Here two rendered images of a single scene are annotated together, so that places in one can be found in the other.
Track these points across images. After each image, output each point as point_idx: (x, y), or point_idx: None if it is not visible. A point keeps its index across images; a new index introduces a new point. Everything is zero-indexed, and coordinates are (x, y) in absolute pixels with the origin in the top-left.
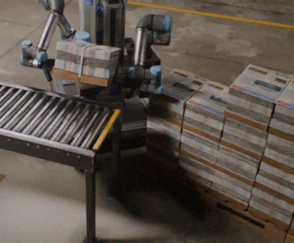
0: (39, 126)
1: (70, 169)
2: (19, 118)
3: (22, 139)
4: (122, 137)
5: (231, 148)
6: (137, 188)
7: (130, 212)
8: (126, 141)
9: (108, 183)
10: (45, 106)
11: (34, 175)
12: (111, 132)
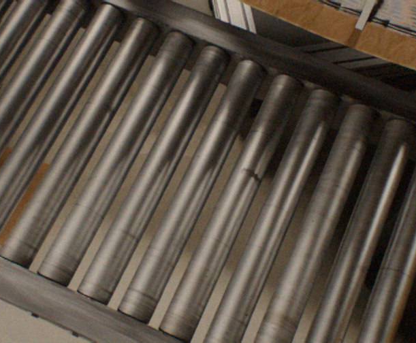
0: (158, 248)
1: (233, 160)
2: (75, 180)
3: (86, 337)
4: (392, 75)
5: None
6: None
7: (402, 332)
8: (402, 81)
9: (342, 221)
10: (178, 114)
11: (136, 173)
12: (368, 66)
